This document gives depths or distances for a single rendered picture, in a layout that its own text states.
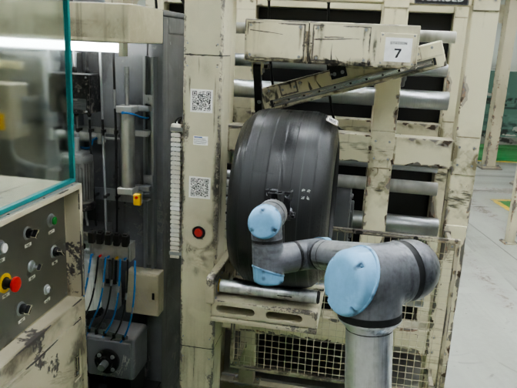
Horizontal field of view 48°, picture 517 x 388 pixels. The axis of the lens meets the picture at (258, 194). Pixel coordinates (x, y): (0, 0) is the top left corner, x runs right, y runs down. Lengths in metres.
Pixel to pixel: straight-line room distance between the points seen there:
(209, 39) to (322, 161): 0.53
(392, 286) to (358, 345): 0.13
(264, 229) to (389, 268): 0.40
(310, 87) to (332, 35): 0.25
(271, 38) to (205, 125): 0.42
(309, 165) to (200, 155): 0.41
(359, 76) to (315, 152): 0.57
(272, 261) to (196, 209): 0.67
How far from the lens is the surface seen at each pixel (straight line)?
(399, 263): 1.04
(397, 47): 2.08
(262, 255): 1.36
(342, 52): 2.08
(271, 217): 1.31
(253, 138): 1.76
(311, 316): 1.92
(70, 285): 1.93
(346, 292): 1.02
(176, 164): 1.97
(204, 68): 1.89
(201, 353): 2.19
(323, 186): 1.71
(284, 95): 2.24
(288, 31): 2.10
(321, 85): 2.23
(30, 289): 1.74
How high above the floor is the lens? 1.70
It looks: 15 degrees down
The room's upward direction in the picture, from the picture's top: 3 degrees clockwise
